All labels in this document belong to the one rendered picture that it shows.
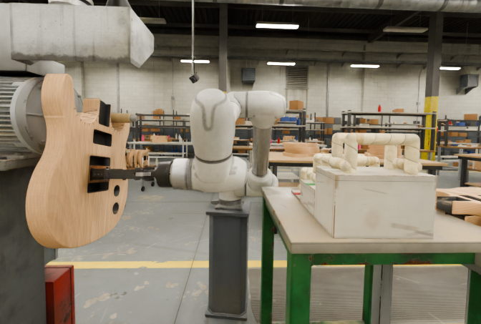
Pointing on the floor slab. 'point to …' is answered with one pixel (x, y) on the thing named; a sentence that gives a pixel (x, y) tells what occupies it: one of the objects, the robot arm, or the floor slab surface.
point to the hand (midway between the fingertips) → (101, 174)
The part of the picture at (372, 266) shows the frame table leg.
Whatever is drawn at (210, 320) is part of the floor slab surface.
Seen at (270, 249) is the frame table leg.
